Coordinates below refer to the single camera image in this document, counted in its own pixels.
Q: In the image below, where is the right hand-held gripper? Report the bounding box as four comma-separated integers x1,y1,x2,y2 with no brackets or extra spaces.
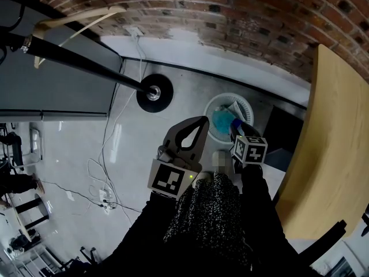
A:
229,122,268,174

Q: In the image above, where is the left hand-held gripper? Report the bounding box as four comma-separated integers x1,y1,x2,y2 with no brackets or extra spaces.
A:
147,115,210,202

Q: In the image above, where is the blue fluffy duster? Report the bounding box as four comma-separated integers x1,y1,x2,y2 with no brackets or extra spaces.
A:
212,110,235,135

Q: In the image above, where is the white round waste bin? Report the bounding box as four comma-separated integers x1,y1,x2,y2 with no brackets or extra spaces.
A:
204,92,254,143

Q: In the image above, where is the grey package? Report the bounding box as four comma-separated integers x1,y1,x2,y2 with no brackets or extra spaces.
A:
226,100,246,119

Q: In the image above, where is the person's left forearm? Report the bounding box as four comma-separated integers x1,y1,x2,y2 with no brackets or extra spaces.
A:
109,193,179,277

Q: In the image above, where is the person's right forearm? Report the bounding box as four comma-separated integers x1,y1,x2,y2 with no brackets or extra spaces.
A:
240,164,298,277

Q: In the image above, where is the light wooden board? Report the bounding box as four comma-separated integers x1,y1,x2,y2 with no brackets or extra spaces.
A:
275,43,369,241

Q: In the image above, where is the black panel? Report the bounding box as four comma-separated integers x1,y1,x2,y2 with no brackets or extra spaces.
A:
261,105,306,173

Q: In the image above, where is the person's left shoe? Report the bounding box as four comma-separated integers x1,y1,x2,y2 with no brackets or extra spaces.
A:
193,171,214,184

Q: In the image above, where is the person's patterned skirt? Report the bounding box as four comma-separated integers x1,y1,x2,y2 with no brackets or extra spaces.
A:
163,171,260,274

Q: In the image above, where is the white power strip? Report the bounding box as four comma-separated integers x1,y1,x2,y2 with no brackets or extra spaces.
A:
97,188,116,210

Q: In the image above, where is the black coat rack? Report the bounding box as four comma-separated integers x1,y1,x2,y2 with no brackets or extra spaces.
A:
0,24,174,114

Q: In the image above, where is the grey cabinet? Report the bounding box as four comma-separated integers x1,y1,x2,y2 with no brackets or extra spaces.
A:
0,0,125,122

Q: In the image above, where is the black chair base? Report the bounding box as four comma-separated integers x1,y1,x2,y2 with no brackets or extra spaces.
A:
60,245,99,271

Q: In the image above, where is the wooden clothes hanger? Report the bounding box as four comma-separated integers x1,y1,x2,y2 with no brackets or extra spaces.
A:
33,6,127,69

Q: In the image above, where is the black equipment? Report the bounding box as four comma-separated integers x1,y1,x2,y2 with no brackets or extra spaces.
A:
0,131,25,173

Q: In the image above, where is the round light table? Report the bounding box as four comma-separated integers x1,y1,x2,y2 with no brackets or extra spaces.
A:
0,194,32,242

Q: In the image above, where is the white cable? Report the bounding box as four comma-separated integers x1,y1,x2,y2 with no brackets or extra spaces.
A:
86,35,149,222

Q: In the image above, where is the white wall socket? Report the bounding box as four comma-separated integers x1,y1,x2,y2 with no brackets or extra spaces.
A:
123,25,145,37

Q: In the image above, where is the thin black cable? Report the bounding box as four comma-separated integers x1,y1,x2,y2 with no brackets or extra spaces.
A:
39,180,144,213

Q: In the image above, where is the chrome tube frame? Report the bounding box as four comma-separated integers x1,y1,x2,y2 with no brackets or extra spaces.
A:
28,128,44,161

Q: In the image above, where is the white wire rack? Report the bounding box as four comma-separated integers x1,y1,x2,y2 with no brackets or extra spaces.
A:
11,245,67,277

